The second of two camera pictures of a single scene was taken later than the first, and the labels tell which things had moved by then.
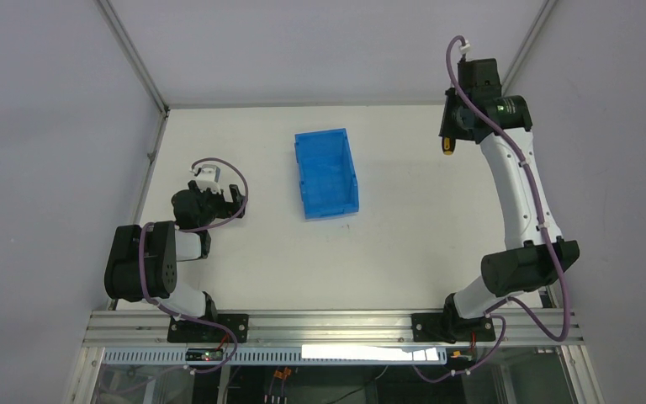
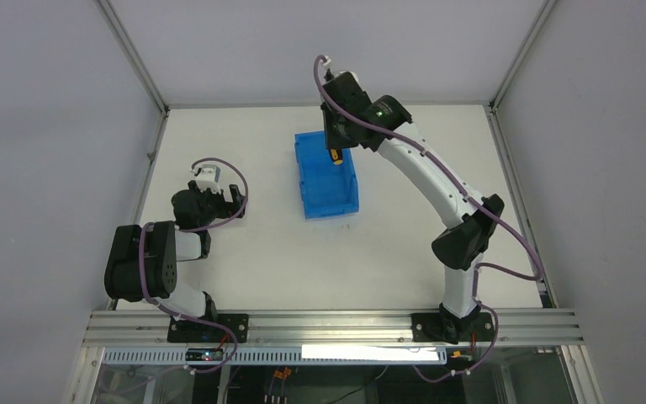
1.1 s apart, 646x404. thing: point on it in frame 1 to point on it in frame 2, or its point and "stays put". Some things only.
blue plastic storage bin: x=328 y=174 stays put
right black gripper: x=448 y=122 to x=334 y=137
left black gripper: x=231 y=199 stays put
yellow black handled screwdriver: x=447 y=145 to x=336 y=155
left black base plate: x=185 y=331 stays put
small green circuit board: x=204 y=354 stays put
